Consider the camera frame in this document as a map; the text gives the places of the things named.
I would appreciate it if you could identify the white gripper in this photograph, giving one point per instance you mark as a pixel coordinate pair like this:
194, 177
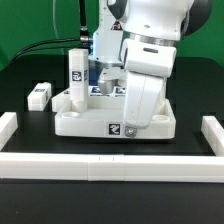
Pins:
142, 93

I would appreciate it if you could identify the white desk top tray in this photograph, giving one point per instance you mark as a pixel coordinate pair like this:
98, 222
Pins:
104, 117

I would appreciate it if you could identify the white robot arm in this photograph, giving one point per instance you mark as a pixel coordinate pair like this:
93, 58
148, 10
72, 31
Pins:
136, 44

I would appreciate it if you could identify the white U-shaped fence wall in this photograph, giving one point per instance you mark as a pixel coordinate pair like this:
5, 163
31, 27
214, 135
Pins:
112, 167

